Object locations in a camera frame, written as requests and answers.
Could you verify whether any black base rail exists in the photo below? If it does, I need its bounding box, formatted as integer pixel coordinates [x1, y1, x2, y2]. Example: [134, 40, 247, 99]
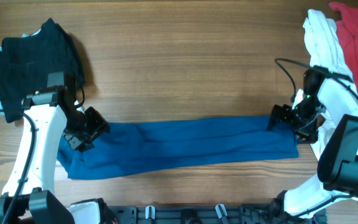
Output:
[69, 198, 327, 224]

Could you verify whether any white shirt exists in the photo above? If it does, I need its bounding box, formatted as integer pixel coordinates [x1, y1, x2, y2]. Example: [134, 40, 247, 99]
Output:
[303, 9, 358, 157]

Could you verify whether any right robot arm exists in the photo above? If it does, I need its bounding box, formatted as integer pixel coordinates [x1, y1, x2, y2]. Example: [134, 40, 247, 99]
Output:
[267, 66, 358, 222]

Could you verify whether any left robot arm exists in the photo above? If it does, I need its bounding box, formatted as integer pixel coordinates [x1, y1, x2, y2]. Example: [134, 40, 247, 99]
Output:
[0, 72, 113, 223]

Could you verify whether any black folded shirt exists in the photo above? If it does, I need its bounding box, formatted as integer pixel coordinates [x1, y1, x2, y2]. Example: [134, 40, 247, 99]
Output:
[0, 18, 85, 123]

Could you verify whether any blue polo shirt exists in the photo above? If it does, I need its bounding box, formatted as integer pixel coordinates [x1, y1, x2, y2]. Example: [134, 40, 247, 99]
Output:
[57, 116, 298, 180]

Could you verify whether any left black cable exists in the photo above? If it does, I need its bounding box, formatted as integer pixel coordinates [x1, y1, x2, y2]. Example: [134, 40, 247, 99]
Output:
[0, 99, 39, 224]

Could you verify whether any black cable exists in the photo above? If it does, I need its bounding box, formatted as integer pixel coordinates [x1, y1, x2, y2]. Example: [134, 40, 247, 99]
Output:
[274, 57, 358, 218]
[0, 99, 39, 224]

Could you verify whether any right black cable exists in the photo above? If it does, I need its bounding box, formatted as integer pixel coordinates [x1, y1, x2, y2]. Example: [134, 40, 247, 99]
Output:
[274, 57, 358, 218]

